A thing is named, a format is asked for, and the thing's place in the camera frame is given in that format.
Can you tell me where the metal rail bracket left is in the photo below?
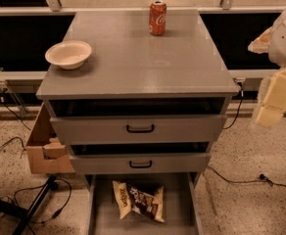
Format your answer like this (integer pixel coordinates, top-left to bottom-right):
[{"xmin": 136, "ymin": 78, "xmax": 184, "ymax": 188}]
[{"xmin": 0, "ymin": 76, "xmax": 28, "ymax": 118}]

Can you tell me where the grey drawer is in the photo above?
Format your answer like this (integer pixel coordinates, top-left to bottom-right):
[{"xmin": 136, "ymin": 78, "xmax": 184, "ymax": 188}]
[
  {"xmin": 85, "ymin": 173, "xmax": 203, "ymax": 235},
  {"xmin": 71, "ymin": 143, "xmax": 211, "ymax": 174},
  {"xmin": 51, "ymin": 98, "xmax": 226, "ymax": 145}
]

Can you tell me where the brown chip bag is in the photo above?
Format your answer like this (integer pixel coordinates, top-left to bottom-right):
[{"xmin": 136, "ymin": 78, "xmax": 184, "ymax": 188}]
[{"xmin": 113, "ymin": 181, "xmax": 164, "ymax": 222}]

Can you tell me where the white paper bowl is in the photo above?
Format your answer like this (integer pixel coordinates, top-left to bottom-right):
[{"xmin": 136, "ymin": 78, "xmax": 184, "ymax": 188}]
[{"xmin": 45, "ymin": 40, "xmax": 92, "ymax": 71}]

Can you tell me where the black floor cable right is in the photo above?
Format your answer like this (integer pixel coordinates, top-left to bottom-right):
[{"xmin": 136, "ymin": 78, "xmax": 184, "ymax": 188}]
[{"xmin": 207, "ymin": 165, "xmax": 286, "ymax": 191}]

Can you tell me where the black drawer handle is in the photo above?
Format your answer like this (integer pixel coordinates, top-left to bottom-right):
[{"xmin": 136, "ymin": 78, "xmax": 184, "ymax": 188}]
[
  {"xmin": 129, "ymin": 161, "xmax": 153, "ymax": 169},
  {"xmin": 126, "ymin": 124, "xmax": 155, "ymax": 134}
]

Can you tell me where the grey bottom drawer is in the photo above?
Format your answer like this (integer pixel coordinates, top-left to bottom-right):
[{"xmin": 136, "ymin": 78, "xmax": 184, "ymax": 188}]
[{"xmin": 85, "ymin": 173, "xmax": 203, "ymax": 235}]

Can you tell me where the black middle drawer handle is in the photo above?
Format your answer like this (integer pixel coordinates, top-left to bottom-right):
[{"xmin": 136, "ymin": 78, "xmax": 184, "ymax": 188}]
[{"xmin": 129, "ymin": 161, "xmax": 153, "ymax": 169}]

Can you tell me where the black floor cable left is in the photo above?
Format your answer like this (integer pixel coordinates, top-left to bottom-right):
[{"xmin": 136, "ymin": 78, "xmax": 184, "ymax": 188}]
[{"xmin": 0, "ymin": 176, "xmax": 72, "ymax": 226}]

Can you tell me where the black cabinet power cable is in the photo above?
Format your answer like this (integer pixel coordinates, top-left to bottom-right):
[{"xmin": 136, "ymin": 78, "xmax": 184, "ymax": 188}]
[{"xmin": 222, "ymin": 81, "xmax": 245, "ymax": 131}]

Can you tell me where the cardboard box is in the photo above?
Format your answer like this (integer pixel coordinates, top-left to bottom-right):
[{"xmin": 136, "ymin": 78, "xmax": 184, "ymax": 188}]
[{"xmin": 25, "ymin": 105, "xmax": 74, "ymax": 174}]

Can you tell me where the orange soda can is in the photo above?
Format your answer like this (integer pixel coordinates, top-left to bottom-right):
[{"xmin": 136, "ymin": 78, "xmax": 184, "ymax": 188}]
[{"xmin": 149, "ymin": 0, "xmax": 167, "ymax": 35}]

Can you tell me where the black floor cable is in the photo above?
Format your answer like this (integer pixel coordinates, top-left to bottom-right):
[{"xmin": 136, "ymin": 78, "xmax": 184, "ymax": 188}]
[
  {"xmin": 207, "ymin": 165, "xmax": 286, "ymax": 191},
  {"xmin": 0, "ymin": 176, "xmax": 72, "ymax": 226}
]

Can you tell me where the grey drawer cabinet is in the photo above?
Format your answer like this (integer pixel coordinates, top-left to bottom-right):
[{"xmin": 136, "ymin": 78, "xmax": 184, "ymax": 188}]
[{"xmin": 35, "ymin": 9, "xmax": 241, "ymax": 181}]

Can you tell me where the black top drawer handle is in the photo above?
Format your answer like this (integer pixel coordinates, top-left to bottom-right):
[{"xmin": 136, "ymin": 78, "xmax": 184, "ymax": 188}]
[{"xmin": 126, "ymin": 124, "xmax": 155, "ymax": 134}]

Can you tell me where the grey middle drawer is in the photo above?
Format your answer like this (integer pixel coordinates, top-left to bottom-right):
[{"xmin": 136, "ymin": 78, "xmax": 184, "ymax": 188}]
[{"xmin": 71, "ymin": 143, "xmax": 211, "ymax": 174}]

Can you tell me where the black tripod stand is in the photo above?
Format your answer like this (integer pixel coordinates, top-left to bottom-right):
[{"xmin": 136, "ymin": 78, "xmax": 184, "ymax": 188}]
[{"xmin": 0, "ymin": 175, "xmax": 56, "ymax": 235}]

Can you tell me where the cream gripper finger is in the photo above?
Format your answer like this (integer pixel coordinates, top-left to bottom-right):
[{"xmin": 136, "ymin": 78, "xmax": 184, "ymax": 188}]
[
  {"xmin": 254, "ymin": 68, "xmax": 286, "ymax": 128},
  {"xmin": 248, "ymin": 27, "xmax": 271, "ymax": 54}
]

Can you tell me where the grey top drawer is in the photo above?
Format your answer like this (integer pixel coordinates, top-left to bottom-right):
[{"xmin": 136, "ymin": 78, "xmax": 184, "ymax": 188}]
[{"xmin": 51, "ymin": 98, "xmax": 226, "ymax": 145}]

